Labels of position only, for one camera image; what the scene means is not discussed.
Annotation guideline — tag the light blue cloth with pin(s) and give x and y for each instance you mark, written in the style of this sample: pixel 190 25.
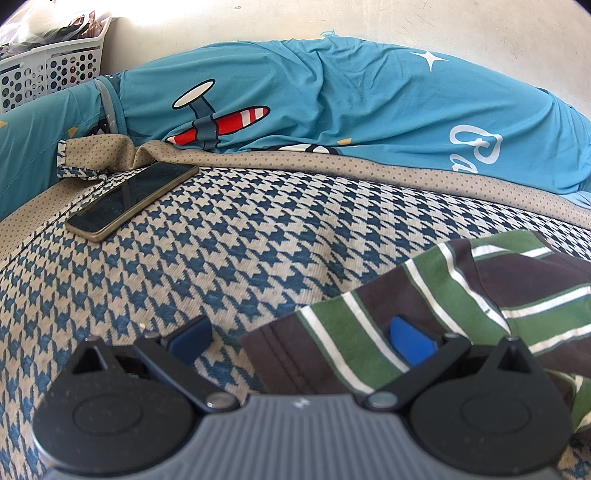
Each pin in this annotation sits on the light blue cloth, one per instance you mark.
pixel 581 199

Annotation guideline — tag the clear plastic bag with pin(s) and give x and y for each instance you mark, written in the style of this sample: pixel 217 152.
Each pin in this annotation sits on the clear plastic bag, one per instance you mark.
pixel 27 27

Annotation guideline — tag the teal airplane print shirt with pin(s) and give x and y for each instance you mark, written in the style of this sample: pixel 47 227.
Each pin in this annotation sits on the teal airplane print shirt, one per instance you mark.
pixel 346 92

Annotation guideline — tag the teal cloth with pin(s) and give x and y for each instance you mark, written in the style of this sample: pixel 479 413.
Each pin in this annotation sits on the teal cloth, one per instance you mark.
pixel 37 152

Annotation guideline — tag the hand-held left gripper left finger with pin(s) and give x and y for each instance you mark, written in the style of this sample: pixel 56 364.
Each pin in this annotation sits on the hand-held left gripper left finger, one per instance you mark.
pixel 190 339

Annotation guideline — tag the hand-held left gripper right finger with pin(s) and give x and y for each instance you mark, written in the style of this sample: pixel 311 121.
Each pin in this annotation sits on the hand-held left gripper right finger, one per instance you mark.
pixel 408 339

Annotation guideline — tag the gold edged smartphone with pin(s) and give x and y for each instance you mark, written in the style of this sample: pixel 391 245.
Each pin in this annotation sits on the gold edged smartphone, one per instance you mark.
pixel 134 198

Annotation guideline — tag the white perforated plastic basket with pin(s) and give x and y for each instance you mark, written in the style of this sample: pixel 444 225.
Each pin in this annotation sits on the white perforated plastic basket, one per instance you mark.
pixel 51 74

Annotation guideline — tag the blue beige houndstooth blanket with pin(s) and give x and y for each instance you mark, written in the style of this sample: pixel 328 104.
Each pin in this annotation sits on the blue beige houndstooth blanket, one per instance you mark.
pixel 254 230

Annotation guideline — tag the green grey striped shirt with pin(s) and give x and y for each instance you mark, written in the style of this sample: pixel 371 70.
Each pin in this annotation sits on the green grey striped shirt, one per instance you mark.
pixel 508 286

